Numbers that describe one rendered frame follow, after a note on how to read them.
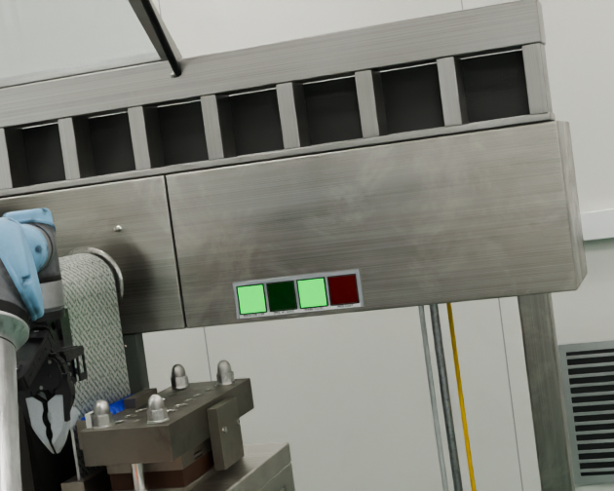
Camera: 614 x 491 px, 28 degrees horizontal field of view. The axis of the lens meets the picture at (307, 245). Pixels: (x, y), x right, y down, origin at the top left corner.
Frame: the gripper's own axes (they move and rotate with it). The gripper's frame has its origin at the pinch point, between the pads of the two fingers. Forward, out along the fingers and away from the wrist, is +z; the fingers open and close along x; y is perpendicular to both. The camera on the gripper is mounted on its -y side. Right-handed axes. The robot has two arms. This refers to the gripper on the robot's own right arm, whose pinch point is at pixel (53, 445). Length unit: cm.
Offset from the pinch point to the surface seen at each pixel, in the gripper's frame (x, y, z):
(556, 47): -56, 289, -70
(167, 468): -6.2, 25.0, 10.4
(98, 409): 2.9, 21.2, -1.1
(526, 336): -62, 72, 1
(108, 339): 9.8, 41.7, -10.2
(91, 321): 9.8, 35.9, -14.3
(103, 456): 2.3, 19.5, 6.5
